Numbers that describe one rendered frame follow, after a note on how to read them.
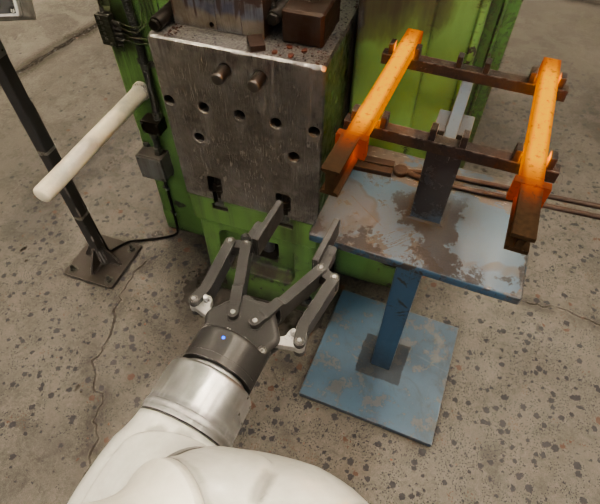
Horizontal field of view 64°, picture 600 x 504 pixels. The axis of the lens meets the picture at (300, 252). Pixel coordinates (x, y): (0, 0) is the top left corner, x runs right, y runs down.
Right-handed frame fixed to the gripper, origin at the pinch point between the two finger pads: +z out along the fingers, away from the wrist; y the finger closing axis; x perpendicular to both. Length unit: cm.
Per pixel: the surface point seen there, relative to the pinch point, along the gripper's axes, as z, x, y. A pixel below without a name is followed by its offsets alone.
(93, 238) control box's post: 33, -81, -91
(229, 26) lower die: 46, -3, -36
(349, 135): 17.3, 2.3, 0.0
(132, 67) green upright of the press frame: 57, -27, -75
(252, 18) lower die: 47, -1, -30
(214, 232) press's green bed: 41, -65, -46
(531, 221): 11.7, 1.6, 25.3
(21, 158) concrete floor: 65, -96, -162
